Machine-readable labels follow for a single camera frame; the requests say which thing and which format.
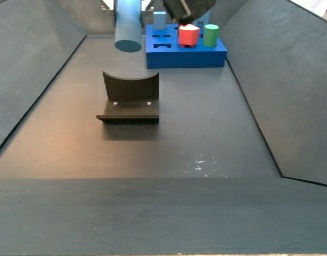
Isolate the light blue oval cylinder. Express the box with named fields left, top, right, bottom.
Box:
left=115, top=0, right=142, bottom=53

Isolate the black curved cradle fixture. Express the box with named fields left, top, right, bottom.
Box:
left=97, top=73, right=161, bottom=123

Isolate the blue shape sorter block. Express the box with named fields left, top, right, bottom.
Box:
left=146, top=24, right=228, bottom=69

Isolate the red rounded peg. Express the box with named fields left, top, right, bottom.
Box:
left=178, top=24, right=201, bottom=47

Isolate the small blue rectangular peg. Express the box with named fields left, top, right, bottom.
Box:
left=154, top=11, right=166, bottom=30

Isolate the green hexagonal peg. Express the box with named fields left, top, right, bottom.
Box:
left=204, top=24, right=220, bottom=47

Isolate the tall blue rectangular peg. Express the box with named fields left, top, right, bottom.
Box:
left=193, top=12, right=210, bottom=28

